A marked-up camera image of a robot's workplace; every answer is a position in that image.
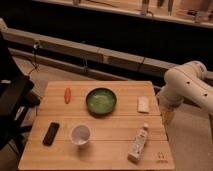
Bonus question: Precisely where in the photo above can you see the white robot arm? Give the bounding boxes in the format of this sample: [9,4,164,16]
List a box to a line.
[156,61,213,124]

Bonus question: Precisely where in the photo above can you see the orange red pepper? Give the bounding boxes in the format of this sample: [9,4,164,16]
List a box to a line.
[64,88,71,104]

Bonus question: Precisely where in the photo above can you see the white plastic bottle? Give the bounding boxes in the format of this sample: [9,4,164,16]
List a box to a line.
[127,123,149,163]

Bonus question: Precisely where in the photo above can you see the green bowl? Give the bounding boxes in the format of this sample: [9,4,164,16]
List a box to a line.
[86,88,117,116]

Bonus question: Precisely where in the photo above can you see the wooden folding table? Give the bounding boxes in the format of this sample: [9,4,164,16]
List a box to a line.
[18,81,175,171]

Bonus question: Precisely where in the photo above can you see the white paper cup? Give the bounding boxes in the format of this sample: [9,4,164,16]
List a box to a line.
[70,125,90,149]

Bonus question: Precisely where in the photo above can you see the black remote control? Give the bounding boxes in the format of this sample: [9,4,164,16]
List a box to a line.
[43,122,59,146]

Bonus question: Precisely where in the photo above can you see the black office chair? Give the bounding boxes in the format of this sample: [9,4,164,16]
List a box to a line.
[0,32,40,153]

